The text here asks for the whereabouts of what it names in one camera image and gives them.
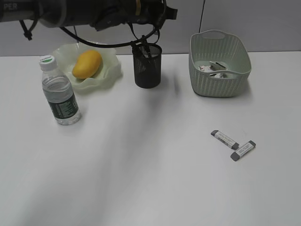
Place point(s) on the black mesh pen holder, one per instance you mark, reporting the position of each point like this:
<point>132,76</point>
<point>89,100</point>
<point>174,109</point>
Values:
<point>147,72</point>

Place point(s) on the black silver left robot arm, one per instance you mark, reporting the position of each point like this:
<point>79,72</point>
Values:
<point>50,13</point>

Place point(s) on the black marker pen blue label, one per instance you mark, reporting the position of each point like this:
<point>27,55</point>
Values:
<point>146,46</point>

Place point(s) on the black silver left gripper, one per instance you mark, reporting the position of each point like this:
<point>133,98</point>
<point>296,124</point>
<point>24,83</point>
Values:
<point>111,13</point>

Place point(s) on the white waste paper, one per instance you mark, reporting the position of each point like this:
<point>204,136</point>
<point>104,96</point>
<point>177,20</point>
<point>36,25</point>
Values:
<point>212,67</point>

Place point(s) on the pale green wavy glass plate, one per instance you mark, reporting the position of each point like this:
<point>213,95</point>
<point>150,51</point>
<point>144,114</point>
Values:
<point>108,73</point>

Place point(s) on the yellow mango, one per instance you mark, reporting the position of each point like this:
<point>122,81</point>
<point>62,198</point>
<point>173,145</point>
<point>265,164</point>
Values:
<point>87,64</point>

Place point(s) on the clear water bottle green label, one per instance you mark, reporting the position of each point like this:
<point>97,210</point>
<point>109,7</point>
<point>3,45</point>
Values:
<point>58,91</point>

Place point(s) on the grey white eraser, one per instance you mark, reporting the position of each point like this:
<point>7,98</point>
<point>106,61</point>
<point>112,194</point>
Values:
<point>229,142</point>
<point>244,149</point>

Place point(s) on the pale green plastic basket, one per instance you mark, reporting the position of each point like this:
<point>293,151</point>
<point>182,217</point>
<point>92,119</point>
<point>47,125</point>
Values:
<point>215,45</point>

